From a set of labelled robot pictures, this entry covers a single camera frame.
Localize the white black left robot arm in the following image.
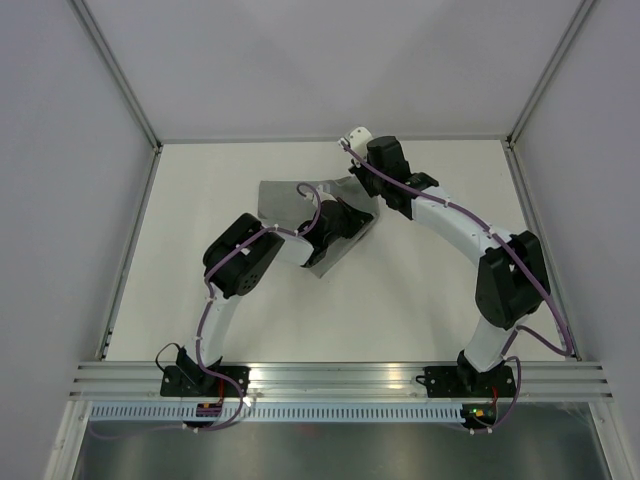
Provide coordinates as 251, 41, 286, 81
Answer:
176, 198, 375, 396

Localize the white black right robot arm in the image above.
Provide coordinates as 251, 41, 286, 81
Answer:
339, 136, 550, 395

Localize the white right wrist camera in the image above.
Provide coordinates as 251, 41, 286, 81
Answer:
338, 126, 373, 157

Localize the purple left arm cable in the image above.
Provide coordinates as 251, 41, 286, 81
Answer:
89, 183, 324, 441

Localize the white slotted cable duct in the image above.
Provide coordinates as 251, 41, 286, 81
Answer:
89, 402, 463, 424

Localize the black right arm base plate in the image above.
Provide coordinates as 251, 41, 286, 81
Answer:
414, 365, 516, 399

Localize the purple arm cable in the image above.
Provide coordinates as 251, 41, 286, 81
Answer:
89, 183, 324, 441
339, 139, 576, 436

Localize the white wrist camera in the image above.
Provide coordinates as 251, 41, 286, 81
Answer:
316, 184, 335, 202
338, 126, 373, 157

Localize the aluminium frame post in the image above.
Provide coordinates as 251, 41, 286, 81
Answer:
67, 0, 162, 153
503, 0, 600, 148

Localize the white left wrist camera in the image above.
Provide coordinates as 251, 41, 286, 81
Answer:
316, 184, 335, 202

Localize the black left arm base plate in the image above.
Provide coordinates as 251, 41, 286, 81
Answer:
154, 342, 251, 399

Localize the aluminium mounting rail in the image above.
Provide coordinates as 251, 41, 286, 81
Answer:
68, 361, 613, 403

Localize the left aluminium frame post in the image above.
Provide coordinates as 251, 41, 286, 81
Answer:
67, 0, 162, 153

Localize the right aluminium frame post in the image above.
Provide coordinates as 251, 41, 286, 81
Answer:
503, 0, 600, 148

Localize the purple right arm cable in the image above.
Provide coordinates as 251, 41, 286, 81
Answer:
339, 139, 576, 436

